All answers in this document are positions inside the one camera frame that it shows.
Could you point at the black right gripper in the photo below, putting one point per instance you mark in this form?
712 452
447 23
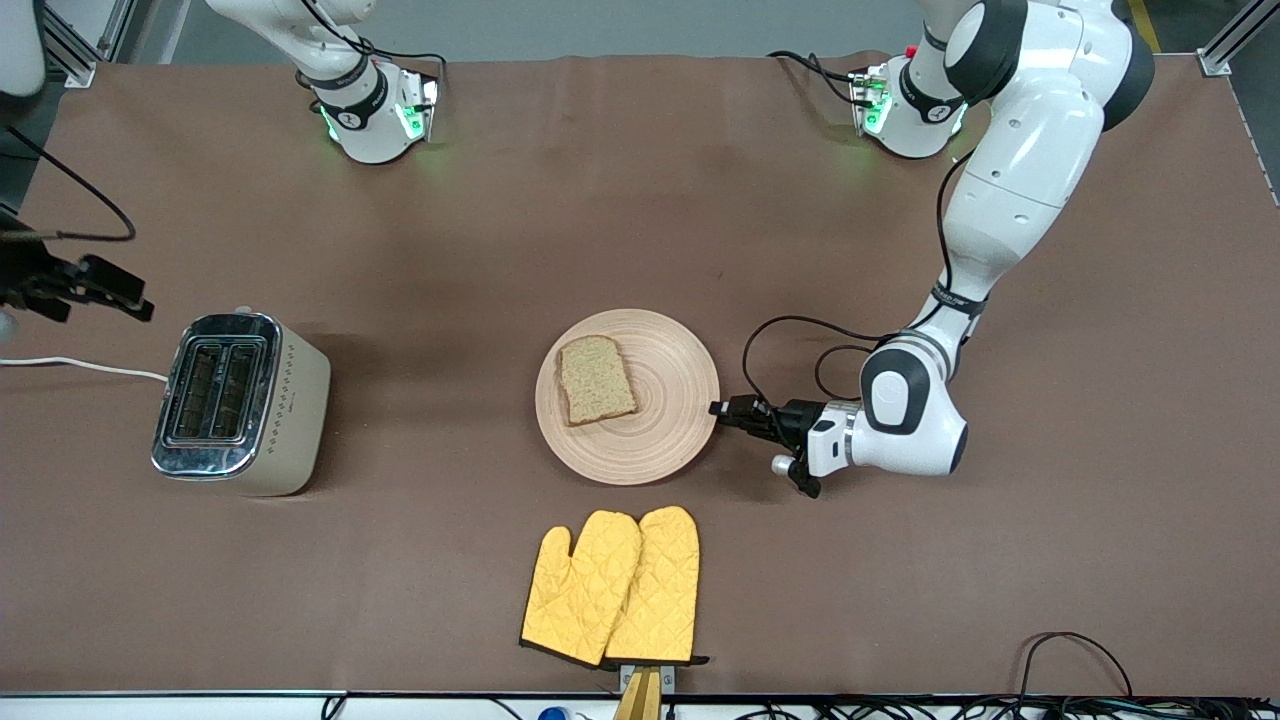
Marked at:
28 277

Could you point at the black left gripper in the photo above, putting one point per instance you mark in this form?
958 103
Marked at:
797 417

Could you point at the round wooden plate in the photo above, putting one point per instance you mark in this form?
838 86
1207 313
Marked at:
670 430

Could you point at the brown toast slice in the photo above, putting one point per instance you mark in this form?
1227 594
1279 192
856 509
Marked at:
595 380

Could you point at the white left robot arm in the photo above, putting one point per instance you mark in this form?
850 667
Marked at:
1020 170

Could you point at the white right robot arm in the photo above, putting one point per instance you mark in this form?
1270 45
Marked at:
370 130

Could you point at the yellow quilted oven mitt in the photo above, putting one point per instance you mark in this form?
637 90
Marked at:
660 585
575 595

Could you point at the cream and chrome toaster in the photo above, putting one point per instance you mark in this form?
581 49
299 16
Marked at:
295 420

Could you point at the brown table cover sheet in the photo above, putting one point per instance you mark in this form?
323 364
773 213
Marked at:
900 580

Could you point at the wooden strut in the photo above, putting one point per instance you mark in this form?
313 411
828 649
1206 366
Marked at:
640 700

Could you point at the aluminium frame profile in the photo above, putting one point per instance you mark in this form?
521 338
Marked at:
1235 35
70 55
118 25

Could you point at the grey metal mount bracket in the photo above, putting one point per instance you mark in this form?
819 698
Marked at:
665 678

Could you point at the green-lit arm base connector bracket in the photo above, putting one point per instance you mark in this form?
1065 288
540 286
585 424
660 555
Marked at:
418 105
870 100

